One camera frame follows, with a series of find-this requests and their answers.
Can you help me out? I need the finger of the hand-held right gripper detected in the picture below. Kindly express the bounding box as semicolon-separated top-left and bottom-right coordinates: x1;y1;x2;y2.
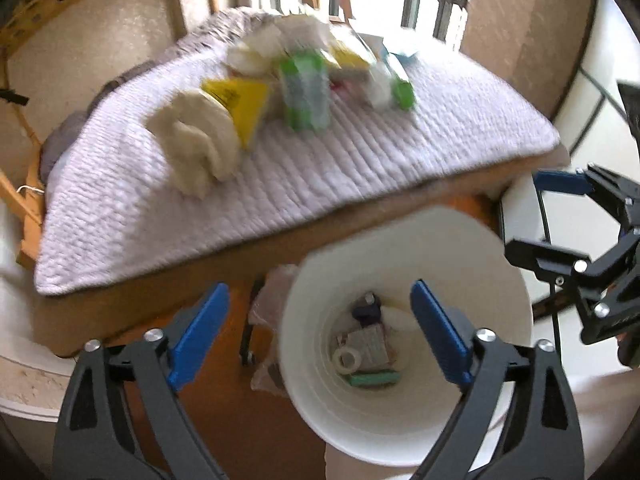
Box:
532;162;640;233
504;237;640;318

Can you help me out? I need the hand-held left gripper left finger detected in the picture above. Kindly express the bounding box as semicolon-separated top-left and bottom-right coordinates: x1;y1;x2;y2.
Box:
51;282;231;480

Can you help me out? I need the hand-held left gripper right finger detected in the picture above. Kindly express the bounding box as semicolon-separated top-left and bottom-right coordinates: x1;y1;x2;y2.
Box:
410;280;586;480

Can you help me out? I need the grey foil pouch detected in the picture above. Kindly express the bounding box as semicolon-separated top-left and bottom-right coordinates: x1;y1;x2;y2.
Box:
345;327;391;371

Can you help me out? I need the green small box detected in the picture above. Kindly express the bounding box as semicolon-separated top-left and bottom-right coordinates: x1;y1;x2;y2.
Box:
350;370;398;388

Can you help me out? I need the white tape roll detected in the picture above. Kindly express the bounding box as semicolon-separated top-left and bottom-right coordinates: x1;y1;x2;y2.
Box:
332;347;358;373

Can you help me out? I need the white plastic bucket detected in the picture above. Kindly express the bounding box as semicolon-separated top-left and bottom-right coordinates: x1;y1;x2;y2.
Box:
277;203;533;467

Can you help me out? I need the clear crumpled plastic bag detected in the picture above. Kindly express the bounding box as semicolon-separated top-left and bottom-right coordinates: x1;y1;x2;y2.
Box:
248;265;301;393

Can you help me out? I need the cream plastic bag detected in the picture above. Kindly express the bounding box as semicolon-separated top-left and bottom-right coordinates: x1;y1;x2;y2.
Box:
227;15;331;76
145;89;243;196

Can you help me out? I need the white green tube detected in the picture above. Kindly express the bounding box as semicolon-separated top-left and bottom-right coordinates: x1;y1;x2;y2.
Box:
367;55;417;111

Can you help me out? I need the lavender waffle blanket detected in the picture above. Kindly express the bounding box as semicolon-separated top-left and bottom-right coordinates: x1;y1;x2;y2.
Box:
34;7;561;297

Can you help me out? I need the light blue packet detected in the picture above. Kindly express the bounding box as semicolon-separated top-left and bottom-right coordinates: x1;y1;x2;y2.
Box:
382;42;421;68

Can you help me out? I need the dark window railing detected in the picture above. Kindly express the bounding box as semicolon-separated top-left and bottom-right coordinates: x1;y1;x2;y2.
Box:
270;0;471;41

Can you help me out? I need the yellow plastic bag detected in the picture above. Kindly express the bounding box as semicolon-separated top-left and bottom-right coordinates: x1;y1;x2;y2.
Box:
200;77;271;150

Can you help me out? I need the striped pillow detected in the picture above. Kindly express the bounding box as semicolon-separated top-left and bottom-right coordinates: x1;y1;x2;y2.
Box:
40;110;91;183

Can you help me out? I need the yellow flat box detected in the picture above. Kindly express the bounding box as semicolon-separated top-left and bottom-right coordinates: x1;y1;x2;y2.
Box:
330;42;373;78

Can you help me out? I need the green white packet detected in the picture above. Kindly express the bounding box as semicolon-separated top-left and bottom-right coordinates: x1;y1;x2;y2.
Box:
277;50;332;132

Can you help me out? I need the wooden bed frame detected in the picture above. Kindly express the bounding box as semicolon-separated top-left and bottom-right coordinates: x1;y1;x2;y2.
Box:
0;0;571;356

